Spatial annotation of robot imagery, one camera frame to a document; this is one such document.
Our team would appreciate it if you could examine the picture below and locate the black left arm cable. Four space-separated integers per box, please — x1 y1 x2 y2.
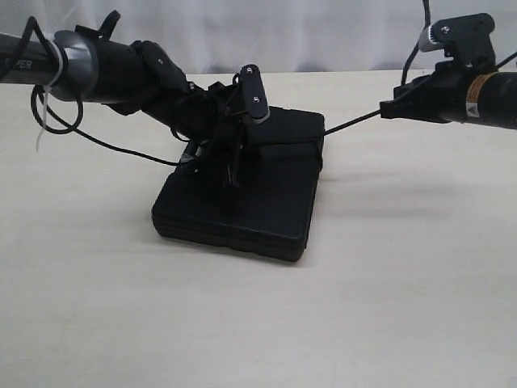
0 11 181 167

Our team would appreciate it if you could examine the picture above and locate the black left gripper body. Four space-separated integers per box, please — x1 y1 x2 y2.
95 40 250 161

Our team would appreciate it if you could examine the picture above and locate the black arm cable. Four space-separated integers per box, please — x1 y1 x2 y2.
0 11 181 167
399 0 431 88

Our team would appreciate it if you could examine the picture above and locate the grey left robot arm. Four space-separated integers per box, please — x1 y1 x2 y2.
1 27 270 183

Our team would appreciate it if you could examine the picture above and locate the white backdrop curtain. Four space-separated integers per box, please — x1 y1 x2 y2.
0 0 517 78

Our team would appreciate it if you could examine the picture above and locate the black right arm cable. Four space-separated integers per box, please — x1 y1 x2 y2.
399 0 431 88

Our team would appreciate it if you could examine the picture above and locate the white zip tie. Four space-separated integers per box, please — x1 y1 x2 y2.
35 34 65 153

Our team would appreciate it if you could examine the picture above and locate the black rope with loop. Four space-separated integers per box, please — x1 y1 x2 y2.
177 108 385 179

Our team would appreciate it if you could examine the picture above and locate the black plastic carrying case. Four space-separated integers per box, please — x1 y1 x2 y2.
151 107 325 262

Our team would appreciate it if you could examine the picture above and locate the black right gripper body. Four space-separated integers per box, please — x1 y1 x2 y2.
393 68 516 129

